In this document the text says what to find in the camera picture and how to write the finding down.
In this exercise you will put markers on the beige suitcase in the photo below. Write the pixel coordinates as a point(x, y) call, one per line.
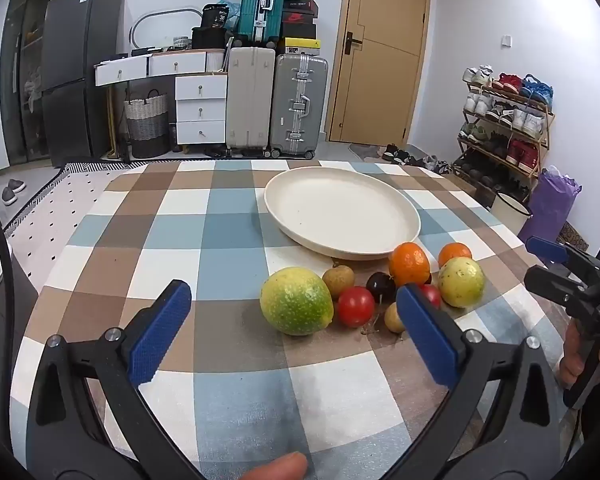
point(250, 100)

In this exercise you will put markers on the white desk with drawers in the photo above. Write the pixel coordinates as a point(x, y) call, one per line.
point(200, 110)

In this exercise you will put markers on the black storage bag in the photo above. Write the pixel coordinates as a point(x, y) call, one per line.
point(209, 39)

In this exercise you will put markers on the green yellow round fruit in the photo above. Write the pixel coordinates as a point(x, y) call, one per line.
point(296, 301)

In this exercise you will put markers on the wooden shoe rack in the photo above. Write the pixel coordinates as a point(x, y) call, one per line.
point(548, 135)

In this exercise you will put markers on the grey slippers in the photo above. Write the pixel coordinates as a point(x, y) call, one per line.
point(12, 191)

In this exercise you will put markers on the dark red cherry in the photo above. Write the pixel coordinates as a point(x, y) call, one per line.
point(380, 286)

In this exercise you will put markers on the black printed bag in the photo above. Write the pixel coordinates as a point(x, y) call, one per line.
point(215, 16)

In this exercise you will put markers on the person's right hand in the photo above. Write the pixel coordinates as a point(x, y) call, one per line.
point(572, 365)

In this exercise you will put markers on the cream round plate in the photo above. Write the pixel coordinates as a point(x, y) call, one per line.
point(340, 210)

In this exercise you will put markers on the wooden door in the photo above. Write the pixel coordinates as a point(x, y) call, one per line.
point(380, 60)

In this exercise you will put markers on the grey door mat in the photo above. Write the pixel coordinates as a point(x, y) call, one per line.
point(365, 150)

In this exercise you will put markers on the purple plastic bag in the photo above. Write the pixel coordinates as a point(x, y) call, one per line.
point(550, 205)

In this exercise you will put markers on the blue plastic bag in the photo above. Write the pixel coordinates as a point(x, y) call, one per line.
point(232, 10)

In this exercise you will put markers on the orange mandarin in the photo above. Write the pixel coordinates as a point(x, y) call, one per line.
point(409, 263)
point(455, 251)

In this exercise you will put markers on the teal suitcase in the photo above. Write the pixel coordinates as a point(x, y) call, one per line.
point(260, 5)

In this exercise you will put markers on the black shoe box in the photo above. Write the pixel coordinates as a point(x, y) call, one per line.
point(300, 6)

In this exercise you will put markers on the white enamel bucket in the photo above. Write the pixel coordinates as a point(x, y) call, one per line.
point(507, 212)

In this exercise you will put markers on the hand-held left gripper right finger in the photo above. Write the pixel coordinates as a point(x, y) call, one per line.
point(425, 330)

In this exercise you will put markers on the silver suitcase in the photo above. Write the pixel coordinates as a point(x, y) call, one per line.
point(300, 105)

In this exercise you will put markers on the checkered tablecloth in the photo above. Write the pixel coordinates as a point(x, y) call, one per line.
point(220, 260)

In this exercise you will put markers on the pale yellow spotted fruit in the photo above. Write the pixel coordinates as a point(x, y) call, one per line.
point(461, 281)

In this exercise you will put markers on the brown kiwi fruit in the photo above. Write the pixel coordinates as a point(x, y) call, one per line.
point(338, 280)

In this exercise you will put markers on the plain black box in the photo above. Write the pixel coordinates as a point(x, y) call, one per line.
point(298, 31)

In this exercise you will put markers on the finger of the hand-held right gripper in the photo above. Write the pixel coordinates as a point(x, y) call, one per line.
point(545, 249)
point(555, 285)

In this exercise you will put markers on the brown longan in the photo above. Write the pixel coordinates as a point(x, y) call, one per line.
point(393, 317)

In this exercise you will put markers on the brown cardboard box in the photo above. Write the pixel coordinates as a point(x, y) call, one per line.
point(485, 196)

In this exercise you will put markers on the woven laundry basket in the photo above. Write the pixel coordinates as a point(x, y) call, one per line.
point(147, 125)

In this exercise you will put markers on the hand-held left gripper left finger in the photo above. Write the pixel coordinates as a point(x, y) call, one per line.
point(162, 330)

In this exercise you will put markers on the dark glass cabinet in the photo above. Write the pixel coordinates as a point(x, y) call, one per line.
point(30, 85)

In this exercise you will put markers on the yellow and black box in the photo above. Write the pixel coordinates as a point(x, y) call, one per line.
point(302, 46)

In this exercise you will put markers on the red tomato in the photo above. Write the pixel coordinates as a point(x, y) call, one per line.
point(432, 294)
point(356, 306)

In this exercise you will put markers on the rows of racked shoes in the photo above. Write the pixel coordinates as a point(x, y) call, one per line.
point(522, 152)

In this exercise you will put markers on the scattered dark sneakers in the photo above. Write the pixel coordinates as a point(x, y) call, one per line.
point(400, 155)

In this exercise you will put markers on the dark grey fridge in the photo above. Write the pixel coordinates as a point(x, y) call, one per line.
point(75, 60)

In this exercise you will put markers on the oval metal hoop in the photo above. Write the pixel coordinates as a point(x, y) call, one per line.
point(136, 27)

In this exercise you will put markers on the person's left hand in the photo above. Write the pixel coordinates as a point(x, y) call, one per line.
point(280, 467)

